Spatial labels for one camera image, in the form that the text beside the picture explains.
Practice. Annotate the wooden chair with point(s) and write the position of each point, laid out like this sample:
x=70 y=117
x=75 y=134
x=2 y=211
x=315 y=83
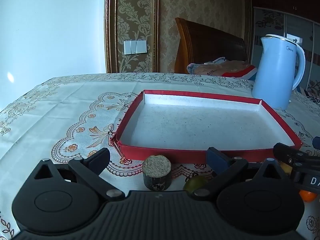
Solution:
x=207 y=45

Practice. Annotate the dark sugarcane piece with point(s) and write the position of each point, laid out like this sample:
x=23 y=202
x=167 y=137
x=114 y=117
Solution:
x=157 y=177

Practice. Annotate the floral patterned bedding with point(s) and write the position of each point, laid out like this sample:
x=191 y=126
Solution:
x=313 y=90

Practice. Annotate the folded striped blanket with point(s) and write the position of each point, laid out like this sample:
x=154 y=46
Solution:
x=225 y=67

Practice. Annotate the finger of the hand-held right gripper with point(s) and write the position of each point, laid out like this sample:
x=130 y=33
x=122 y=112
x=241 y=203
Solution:
x=317 y=142
x=287 y=153

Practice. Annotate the light blue electric kettle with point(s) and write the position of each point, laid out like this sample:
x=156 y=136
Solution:
x=275 y=80

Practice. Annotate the gold framed wall panel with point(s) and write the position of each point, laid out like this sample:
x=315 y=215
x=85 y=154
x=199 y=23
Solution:
x=132 y=17

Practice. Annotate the green lime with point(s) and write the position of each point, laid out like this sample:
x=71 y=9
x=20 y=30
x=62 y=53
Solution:
x=193 y=185

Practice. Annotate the small orange tangerine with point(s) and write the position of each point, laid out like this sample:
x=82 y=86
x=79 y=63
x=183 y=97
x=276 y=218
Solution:
x=307 y=196

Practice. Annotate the white wall switch panel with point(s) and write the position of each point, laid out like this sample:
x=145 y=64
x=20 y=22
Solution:
x=135 y=47

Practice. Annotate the red shallow cardboard box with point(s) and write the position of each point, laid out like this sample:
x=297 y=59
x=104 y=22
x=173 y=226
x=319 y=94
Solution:
x=200 y=125

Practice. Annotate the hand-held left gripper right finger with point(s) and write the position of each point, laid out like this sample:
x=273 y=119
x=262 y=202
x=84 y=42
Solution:
x=216 y=158

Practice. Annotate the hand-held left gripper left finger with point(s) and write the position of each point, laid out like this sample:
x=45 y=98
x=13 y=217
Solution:
x=101 y=161

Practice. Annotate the wardrobe with floral sliding doors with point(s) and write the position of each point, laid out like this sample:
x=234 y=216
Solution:
x=275 y=22

